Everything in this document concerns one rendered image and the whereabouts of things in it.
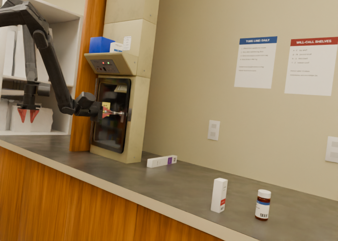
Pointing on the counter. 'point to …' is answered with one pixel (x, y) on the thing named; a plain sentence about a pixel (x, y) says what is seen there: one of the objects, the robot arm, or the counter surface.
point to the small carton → (114, 47)
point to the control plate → (104, 66)
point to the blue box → (100, 45)
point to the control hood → (125, 59)
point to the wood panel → (79, 142)
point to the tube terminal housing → (138, 116)
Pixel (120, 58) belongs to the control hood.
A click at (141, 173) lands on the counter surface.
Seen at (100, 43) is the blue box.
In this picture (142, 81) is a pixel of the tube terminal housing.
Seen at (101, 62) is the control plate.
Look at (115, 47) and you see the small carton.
